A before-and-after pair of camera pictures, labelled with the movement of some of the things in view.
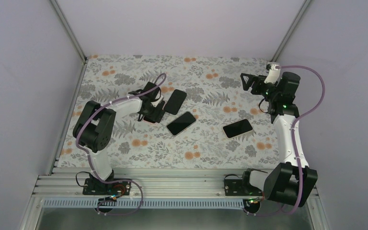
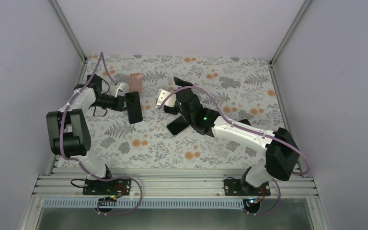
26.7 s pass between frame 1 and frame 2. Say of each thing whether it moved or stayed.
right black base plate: stayed
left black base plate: stayed
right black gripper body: moved
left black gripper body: moved
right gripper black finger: moved
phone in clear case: stayed
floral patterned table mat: stayed
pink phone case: moved
